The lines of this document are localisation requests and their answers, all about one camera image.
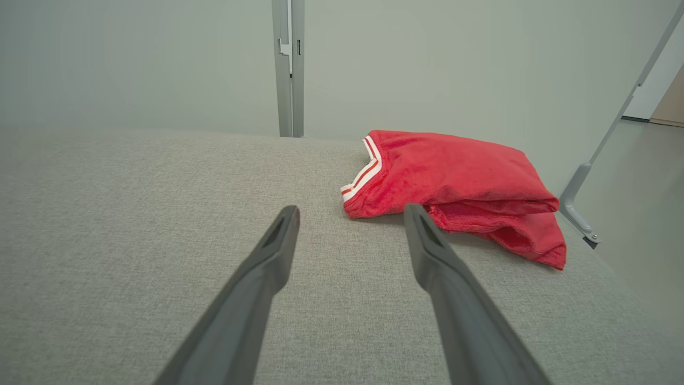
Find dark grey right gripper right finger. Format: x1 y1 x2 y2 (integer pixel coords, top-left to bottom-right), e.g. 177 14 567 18
403 203 552 385

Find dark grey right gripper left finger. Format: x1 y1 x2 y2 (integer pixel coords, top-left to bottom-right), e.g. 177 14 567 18
154 205 300 385

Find red jersey with white sleeve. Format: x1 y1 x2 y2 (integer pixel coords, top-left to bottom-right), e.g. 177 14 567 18
340 130 560 220

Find grey metal brace with foot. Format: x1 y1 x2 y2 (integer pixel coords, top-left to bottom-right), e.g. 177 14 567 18
558 0 684 249

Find grey metal frame post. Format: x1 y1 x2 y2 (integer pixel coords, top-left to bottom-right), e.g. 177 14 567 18
271 0 305 138

